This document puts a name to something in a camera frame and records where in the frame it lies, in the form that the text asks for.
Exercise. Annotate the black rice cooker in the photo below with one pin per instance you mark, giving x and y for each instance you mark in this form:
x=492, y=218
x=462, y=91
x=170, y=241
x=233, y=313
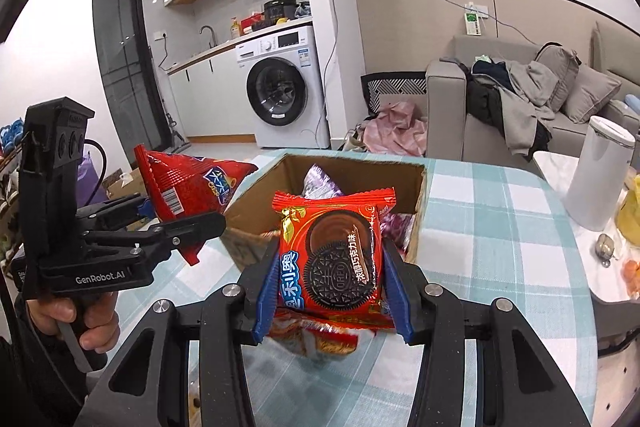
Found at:
x=274, y=10

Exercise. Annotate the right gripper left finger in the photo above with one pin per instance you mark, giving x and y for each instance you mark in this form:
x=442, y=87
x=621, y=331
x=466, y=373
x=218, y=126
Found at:
x=147, y=382

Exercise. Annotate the kitchen faucet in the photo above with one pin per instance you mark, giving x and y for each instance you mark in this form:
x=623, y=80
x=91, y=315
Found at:
x=209, y=33

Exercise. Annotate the white side table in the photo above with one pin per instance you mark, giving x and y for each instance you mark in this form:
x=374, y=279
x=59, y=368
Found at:
x=606, y=283

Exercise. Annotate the white trash bin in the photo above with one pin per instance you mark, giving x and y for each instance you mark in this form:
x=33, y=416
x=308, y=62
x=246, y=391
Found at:
x=598, y=179

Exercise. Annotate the yellow plastic bag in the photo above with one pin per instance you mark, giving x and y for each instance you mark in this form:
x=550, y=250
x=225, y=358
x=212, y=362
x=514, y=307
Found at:
x=628, y=216

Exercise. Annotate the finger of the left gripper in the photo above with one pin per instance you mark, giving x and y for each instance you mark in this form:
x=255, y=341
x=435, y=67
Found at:
x=111, y=215
x=186, y=235

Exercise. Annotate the red chocolate Oreo pack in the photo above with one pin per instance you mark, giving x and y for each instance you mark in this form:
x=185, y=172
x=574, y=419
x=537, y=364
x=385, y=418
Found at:
x=331, y=258

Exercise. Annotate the metal key fob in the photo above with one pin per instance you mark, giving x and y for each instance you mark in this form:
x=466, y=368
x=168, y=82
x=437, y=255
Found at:
x=604, y=248

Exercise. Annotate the teal plaid tablecloth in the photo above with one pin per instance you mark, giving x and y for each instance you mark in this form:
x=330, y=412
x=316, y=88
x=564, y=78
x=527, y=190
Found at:
x=486, y=232

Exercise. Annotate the white washing machine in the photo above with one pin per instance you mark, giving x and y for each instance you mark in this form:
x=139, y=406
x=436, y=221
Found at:
x=284, y=89

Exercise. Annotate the person's left hand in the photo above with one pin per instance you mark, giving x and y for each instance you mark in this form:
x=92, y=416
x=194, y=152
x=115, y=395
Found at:
x=100, y=318

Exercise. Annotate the white wall remote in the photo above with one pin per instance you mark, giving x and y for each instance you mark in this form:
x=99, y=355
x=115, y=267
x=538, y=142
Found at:
x=474, y=15

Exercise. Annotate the grey pillow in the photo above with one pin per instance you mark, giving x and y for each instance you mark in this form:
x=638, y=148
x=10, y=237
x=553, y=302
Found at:
x=592, y=90

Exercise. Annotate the red cracker snack bag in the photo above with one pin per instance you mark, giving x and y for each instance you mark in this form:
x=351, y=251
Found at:
x=182, y=187

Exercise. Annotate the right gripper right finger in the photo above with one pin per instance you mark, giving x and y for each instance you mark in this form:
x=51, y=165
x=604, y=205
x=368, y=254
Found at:
x=518, y=382

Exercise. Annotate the yellow oil bottle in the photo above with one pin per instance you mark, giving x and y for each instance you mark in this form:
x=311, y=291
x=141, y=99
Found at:
x=235, y=28

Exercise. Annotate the dark glass door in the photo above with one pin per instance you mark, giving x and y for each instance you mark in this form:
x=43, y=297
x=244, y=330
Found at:
x=128, y=75

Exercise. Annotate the pile of clothes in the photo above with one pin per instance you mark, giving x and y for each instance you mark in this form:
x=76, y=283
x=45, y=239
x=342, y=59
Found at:
x=521, y=99

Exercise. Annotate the white kitchen cabinet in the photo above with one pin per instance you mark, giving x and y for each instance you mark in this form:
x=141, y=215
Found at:
x=211, y=100

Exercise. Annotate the black patterned chair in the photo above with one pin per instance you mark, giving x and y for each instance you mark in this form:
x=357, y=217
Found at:
x=375, y=85

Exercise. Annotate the pink cloth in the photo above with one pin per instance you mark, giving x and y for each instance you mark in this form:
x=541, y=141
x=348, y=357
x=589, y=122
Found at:
x=398, y=130

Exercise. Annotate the orange fruits in bag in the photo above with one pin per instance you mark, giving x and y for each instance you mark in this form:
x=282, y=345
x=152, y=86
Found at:
x=631, y=277

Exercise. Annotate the brown SF cardboard box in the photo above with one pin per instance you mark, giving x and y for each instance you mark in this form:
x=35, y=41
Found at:
x=252, y=215

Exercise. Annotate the small cardboard box on floor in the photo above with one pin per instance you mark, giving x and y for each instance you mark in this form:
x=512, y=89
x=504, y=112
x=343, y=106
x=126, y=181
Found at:
x=120, y=184

